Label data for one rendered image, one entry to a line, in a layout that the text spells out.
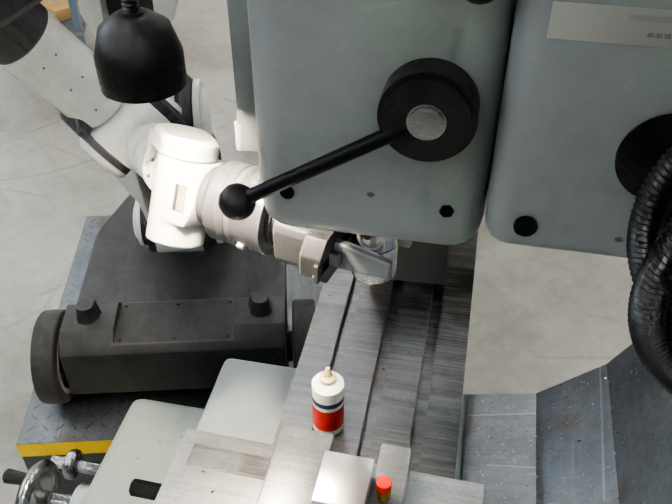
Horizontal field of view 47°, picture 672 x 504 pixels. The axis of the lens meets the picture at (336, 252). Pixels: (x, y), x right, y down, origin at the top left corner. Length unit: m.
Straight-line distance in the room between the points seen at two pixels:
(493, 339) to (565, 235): 1.84
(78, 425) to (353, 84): 1.30
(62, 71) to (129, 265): 0.87
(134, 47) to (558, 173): 0.33
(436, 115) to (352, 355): 0.62
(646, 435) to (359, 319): 0.43
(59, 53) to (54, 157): 2.37
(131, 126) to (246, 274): 0.76
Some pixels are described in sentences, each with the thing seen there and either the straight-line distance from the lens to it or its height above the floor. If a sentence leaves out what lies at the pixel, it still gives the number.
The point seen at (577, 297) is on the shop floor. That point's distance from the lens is 2.64.
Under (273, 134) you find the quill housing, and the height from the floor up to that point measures 1.41.
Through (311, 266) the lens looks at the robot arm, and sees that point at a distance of 0.75.
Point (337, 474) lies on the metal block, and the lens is 0.81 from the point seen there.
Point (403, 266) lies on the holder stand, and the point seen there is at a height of 0.95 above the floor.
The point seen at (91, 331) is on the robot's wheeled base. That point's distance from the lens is 1.63.
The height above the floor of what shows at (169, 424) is 0.72.
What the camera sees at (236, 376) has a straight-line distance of 1.19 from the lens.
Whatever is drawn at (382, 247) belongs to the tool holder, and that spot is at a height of 1.25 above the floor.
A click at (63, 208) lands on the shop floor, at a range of 3.06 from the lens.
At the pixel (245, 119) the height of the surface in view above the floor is 1.37.
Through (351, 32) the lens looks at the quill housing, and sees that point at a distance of 0.55.
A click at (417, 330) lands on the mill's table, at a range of 1.14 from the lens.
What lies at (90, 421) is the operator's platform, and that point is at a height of 0.40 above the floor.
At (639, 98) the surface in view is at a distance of 0.55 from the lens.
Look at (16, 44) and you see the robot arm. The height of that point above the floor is 1.34.
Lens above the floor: 1.73
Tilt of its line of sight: 40 degrees down
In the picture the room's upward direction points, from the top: straight up
